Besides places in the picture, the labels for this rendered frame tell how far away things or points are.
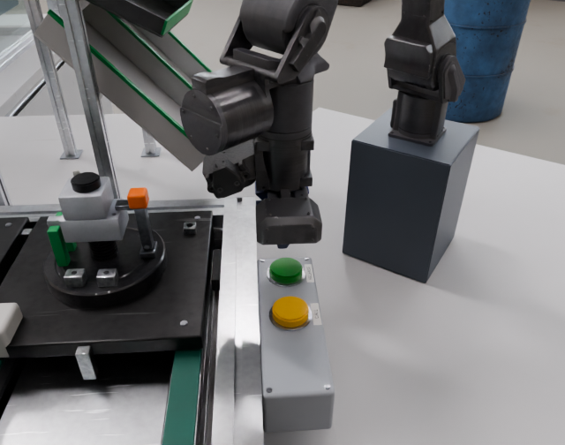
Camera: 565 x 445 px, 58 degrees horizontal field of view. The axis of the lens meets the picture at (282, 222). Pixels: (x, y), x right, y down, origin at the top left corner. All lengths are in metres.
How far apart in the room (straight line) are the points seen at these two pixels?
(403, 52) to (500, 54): 2.86
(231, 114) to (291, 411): 0.29
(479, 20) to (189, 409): 3.09
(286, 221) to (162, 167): 0.65
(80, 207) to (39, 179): 0.55
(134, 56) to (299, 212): 0.50
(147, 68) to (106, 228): 0.37
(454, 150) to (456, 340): 0.25
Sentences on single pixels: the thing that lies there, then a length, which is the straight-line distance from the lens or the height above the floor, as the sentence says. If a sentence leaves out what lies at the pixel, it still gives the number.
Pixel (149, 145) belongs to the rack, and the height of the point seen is 0.88.
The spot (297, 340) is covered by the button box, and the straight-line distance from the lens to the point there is 0.55.
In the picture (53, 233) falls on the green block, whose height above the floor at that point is 1.04.
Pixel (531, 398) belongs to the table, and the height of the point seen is 0.86.
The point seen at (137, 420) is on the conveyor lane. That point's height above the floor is 0.92.
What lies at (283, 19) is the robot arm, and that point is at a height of 1.27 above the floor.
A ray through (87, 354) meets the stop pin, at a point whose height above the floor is 0.96.
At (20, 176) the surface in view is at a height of 0.86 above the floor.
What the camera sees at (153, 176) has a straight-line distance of 1.07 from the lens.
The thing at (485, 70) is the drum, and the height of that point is 0.35.
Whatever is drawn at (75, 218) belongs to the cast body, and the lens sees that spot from 0.60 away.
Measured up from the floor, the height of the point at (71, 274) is 1.01.
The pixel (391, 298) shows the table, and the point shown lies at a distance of 0.76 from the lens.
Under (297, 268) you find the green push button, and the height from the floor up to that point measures 0.97.
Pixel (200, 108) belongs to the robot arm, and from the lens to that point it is 0.44.
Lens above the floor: 1.37
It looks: 35 degrees down
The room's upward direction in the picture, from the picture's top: straight up
